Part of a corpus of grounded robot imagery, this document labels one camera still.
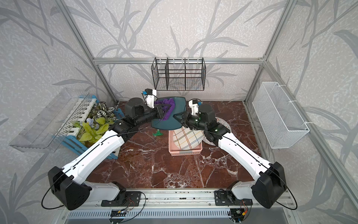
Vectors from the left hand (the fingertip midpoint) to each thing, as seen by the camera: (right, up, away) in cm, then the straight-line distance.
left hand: (171, 106), depth 69 cm
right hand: (+1, -5, -1) cm, 5 cm away
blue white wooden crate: (-47, -12, -5) cm, 49 cm away
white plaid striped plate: (+8, -21, +24) cm, 33 cm away
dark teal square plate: (+1, -8, -3) cm, 9 cm away
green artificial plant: (-43, -12, +4) cm, 45 cm away
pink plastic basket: (0, -28, +19) cm, 34 cm away
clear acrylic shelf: (-59, -11, -4) cm, 60 cm away
